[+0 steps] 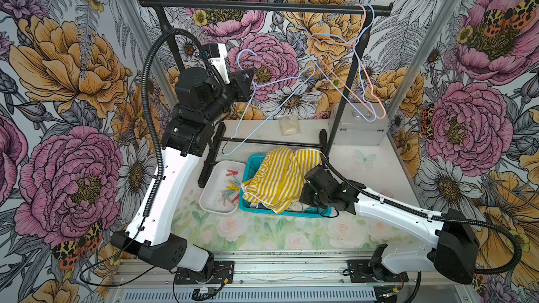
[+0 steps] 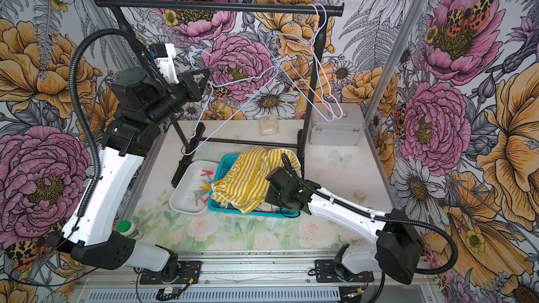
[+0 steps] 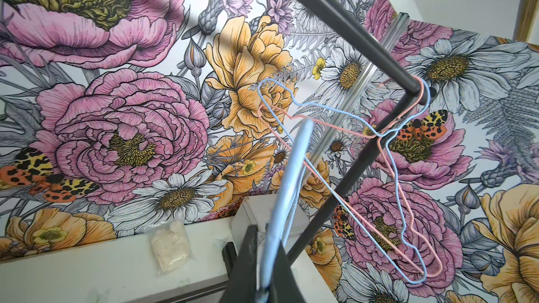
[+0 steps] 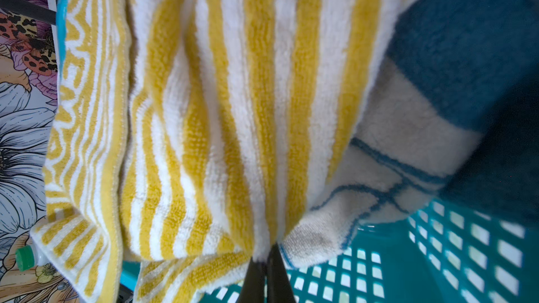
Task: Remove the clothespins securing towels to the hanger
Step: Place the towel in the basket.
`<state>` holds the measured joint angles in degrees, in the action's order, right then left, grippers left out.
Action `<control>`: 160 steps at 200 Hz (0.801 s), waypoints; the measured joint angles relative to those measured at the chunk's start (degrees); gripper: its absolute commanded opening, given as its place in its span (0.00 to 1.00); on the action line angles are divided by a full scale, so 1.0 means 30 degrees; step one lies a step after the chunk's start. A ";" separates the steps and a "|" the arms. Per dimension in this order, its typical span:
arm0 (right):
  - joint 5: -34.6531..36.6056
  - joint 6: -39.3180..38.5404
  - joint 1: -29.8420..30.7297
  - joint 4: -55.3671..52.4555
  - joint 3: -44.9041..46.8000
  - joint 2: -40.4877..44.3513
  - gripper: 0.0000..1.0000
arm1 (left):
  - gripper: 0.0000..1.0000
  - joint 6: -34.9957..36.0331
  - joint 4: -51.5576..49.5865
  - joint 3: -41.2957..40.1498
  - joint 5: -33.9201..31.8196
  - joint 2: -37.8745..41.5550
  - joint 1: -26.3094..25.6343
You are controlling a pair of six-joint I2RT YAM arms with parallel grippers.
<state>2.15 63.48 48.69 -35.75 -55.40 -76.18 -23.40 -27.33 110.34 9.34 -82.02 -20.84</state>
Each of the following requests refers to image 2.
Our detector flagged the silver aluminium case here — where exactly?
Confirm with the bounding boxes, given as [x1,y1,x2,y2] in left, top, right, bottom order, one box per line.
[309,102,365,146]

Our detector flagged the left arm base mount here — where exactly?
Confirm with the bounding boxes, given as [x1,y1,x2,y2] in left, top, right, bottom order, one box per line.
[139,260,202,286]

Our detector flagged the floral table mat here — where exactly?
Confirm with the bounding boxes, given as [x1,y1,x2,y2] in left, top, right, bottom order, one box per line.
[117,169,367,253]

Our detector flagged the white plastic tray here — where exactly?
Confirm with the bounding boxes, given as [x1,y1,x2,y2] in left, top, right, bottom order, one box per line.
[169,161,218,215]

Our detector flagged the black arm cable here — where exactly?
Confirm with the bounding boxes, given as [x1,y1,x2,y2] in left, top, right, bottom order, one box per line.
[281,153,458,275]
[69,28,169,220]

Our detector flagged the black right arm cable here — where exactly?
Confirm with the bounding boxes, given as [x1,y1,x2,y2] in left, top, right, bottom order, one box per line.
[281,153,458,275]

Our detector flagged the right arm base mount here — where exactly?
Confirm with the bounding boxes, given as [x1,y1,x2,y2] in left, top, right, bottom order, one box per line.
[307,259,375,283]

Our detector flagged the black clothes rack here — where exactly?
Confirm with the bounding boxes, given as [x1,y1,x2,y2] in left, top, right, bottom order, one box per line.
[93,0,345,164]

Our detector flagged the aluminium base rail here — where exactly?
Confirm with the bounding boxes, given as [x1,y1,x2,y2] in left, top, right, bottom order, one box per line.
[73,250,442,302]

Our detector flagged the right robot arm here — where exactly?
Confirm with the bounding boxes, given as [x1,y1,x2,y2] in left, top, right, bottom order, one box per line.
[265,167,423,285]

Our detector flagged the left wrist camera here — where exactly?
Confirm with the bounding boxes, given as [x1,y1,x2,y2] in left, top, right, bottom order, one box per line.
[149,43,179,84]

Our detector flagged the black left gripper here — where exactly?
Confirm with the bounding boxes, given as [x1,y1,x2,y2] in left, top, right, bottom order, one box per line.
[145,69,211,126]

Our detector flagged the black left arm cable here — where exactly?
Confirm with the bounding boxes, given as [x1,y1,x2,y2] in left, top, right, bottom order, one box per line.
[69,28,169,220]

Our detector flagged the green clothespin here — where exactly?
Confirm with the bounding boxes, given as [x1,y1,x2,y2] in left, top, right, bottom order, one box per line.
[194,191,208,200]

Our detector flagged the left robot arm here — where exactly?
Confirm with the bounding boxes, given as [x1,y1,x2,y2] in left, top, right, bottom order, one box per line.
[46,67,211,282]

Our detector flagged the green capped white bottle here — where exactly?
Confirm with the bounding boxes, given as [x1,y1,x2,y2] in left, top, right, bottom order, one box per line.
[117,220,144,240]

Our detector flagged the yellow striped towel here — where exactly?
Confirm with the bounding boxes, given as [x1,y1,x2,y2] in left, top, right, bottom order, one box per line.
[211,147,301,214]

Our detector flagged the teal plastic basket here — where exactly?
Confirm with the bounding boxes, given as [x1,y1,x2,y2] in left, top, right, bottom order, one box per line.
[207,154,300,219]

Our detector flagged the clear plastic bag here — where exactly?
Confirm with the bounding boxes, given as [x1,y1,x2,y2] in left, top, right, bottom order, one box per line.
[258,115,279,136]

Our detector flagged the light blue wire hanger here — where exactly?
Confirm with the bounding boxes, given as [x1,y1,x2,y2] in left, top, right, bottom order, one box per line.
[184,48,281,157]

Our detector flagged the pink wire hanger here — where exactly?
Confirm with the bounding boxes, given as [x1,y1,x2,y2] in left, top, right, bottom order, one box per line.
[290,3,344,121]

